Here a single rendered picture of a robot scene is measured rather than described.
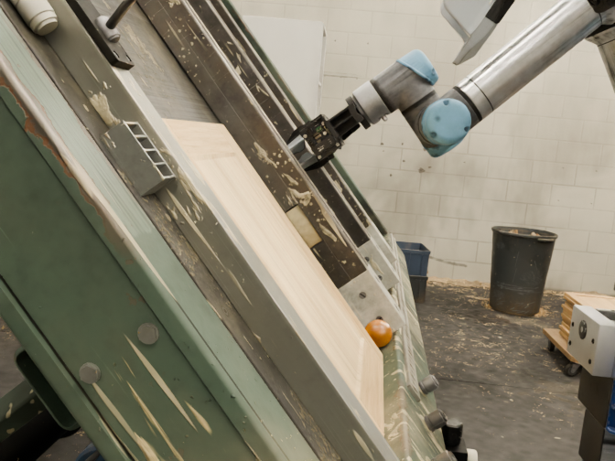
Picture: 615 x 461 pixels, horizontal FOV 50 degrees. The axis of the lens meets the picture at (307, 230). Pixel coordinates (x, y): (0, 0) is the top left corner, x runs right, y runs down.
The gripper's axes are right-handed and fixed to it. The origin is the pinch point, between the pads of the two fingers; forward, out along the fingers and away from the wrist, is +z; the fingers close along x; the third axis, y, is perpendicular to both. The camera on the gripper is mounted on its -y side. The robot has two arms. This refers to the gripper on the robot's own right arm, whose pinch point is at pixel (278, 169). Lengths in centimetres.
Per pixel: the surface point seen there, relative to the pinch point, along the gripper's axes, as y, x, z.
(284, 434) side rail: 87, 21, -5
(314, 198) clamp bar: 11.2, 8.8, -4.3
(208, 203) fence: 65, 2, -4
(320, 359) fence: 64, 23, -4
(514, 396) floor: -212, 156, 4
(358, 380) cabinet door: 45, 32, -1
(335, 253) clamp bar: 11.2, 19.3, -1.8
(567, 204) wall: -508, 151, -112
